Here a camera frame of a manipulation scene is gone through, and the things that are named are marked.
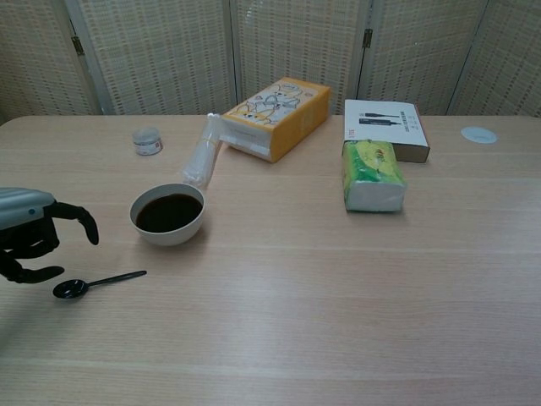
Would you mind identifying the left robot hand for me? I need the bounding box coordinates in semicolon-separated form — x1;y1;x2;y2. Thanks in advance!
0;188;101;287

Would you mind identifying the black plastic spoon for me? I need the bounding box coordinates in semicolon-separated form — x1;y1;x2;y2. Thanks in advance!
52;270;148;300

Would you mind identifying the white bowl of dark liquid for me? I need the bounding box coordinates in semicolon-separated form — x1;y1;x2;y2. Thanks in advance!
128;182;207;248

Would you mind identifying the small clear plastic jar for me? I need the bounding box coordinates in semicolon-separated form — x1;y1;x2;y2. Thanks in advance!
132;126;164;156

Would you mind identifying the stack of clear plastic cups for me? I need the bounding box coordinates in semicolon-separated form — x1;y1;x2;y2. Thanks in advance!
180;112;224;189

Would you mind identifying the woven folding screen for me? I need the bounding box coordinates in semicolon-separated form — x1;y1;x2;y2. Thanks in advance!
0;0;541;123

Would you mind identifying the yellow cartoon tissue box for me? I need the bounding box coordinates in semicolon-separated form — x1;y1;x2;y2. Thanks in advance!
221;77;331;163

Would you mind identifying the green soft tissue pack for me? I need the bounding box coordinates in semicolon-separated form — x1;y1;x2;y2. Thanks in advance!
340;140;408;213

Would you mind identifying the white round table grommet cap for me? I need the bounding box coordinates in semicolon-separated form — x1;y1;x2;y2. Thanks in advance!
460;125;499;145

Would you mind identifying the white cable product box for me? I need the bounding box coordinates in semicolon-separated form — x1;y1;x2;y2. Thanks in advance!
341;99;431;165

